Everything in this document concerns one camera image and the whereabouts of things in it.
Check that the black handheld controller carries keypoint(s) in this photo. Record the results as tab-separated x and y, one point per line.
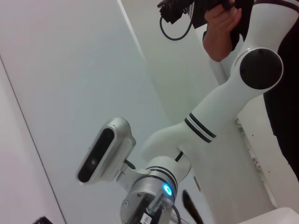
172	11

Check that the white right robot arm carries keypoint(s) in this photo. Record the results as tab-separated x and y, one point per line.
222	100

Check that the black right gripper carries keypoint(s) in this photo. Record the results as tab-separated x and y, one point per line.
149	210

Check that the person in black clothes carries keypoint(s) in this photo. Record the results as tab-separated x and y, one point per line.
287	116

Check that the white perforated metal column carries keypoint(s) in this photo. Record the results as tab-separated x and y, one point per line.
261	144

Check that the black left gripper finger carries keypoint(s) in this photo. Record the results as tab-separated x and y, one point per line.
44	221

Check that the operator bare forearm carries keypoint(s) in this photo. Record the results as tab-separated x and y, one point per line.
217	46

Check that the small grey wall latch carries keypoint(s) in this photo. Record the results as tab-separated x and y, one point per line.
197	184

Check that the operator bare hand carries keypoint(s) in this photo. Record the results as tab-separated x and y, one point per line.
222	21

